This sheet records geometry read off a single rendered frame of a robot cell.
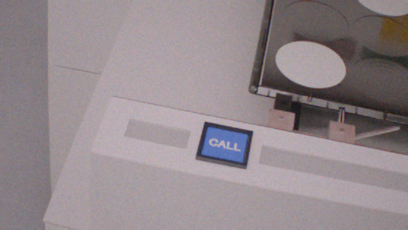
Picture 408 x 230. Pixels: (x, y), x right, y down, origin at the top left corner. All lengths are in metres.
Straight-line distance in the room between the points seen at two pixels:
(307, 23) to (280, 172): 0.38
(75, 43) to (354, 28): 0.62
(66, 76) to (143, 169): 0.82
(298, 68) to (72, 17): 0.60
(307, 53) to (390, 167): 0.28
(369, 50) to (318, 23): 0.09
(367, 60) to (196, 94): 0.25
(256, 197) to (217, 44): 0.43
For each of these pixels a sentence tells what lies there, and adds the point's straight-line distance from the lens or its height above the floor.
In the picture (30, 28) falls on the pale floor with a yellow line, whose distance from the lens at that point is 2.63.
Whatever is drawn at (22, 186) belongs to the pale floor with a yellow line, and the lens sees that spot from 2.13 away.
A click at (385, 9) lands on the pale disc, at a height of 0.90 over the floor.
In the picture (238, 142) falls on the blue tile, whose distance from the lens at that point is 0.90.
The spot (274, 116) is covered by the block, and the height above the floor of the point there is 0.91.
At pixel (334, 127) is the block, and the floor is 0.91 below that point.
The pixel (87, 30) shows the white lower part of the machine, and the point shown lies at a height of 0.63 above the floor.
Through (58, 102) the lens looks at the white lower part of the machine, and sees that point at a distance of 1.74.
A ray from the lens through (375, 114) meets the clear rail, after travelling 1.09.
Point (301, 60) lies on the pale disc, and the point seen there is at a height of 0.90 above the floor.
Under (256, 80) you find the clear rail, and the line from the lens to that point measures 1.08.
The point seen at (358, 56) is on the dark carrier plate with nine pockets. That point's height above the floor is 0.90.
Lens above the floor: 1.59
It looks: 43 degrees down
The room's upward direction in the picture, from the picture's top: 9 degrees clockwise
